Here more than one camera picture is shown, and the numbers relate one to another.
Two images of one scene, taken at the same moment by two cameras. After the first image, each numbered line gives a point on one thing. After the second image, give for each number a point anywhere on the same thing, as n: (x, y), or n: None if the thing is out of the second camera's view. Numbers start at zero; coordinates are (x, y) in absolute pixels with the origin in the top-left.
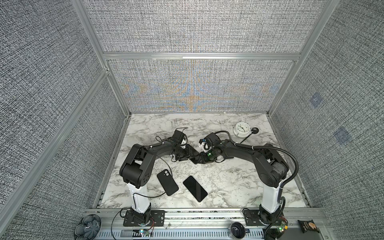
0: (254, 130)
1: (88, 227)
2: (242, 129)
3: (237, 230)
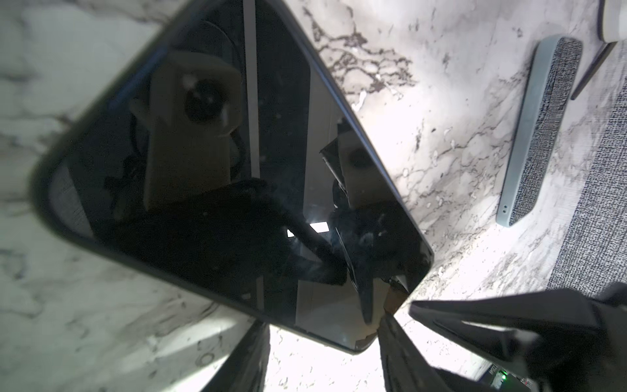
0: (598, 59)
1: None
2: (611, 24)
3: None
